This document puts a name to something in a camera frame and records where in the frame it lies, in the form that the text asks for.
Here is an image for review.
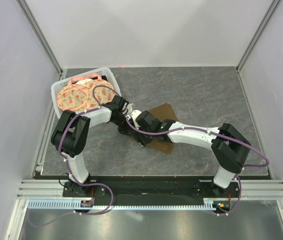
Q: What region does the brown cloth napkin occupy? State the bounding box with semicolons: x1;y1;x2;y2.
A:
141;103;178;154

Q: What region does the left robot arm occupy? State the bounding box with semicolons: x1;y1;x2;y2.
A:
50;95;129;197

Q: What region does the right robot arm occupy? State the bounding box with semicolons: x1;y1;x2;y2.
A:
131;110;251;197

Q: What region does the white plastic basket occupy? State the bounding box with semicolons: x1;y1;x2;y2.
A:
51;67;121;118

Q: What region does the orange floral mesh bag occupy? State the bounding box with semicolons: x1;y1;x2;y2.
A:
55;73;119;112

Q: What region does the white cloth in basket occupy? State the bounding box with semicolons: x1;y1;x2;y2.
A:
76;78;92;85

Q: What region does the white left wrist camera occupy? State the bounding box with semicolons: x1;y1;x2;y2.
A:
123;103;134;114

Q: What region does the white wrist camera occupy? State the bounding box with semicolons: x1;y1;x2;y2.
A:
129;110;142;122
123;103;134;114

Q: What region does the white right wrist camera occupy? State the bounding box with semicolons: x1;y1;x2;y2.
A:
129;110;142;122

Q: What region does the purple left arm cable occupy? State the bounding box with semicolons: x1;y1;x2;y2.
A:
26;84;122;227

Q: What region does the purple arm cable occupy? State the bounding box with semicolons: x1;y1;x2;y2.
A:
125;116;270;217
26;84;122;227

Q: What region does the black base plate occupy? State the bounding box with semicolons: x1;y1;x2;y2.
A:
61;174;241;202

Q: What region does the slotted cable duct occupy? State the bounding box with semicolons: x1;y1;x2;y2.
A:
27;199;217;211

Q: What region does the left aluminium frame post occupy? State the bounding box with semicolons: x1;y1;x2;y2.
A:
16;0;63;76

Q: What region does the aluminium frame post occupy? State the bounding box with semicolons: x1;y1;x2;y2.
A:
16;0;63;76
235;0;282;74

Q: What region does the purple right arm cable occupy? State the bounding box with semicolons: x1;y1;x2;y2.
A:
125;116;270;217

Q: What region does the right aluminium frame post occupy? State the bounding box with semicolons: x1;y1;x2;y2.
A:
235;0;282;74

